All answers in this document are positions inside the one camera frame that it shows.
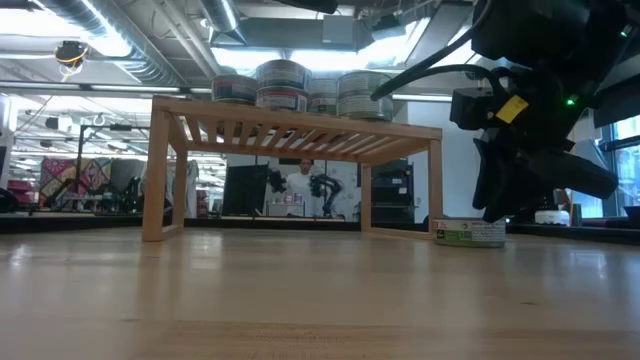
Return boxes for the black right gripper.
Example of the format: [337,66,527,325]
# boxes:
[448,64,620,225]

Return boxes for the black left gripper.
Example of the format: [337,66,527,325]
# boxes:
[273,0,340,15]

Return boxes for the blue salmon can gold lid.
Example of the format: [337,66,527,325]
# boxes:
[255,86,310,113]
[255,58,312,91]
[211,73,259,105]

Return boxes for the wooden slatted shelf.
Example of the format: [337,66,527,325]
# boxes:
[141,95,445,244]

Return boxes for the grey ceiling air unit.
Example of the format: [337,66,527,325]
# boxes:
[319,13,376,51]

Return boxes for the ceiling light strip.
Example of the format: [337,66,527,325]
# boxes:
[392,93,454,104]
[0,82,214,96]

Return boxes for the black cabinet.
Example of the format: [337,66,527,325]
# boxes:
[370,159,416,224]

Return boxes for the person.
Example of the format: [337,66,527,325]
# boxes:
[284,158,321,219]

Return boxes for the black panel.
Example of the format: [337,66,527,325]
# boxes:
[222,164,271,217]

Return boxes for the colourful patterned fabric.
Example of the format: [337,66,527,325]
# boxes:
[38,157,114,211]

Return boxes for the yellow cable tag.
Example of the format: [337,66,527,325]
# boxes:
[494,94,530,125]

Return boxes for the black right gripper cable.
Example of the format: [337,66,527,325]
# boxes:
[369,0,501,103]

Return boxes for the silver ventilation duct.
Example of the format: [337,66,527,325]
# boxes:
[39,0,194,89]

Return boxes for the black ceiling device yellow cable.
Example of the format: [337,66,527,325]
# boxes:
[53,40,90,71]

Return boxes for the black metal table frame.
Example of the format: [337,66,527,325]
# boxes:
[0,212,640,246]

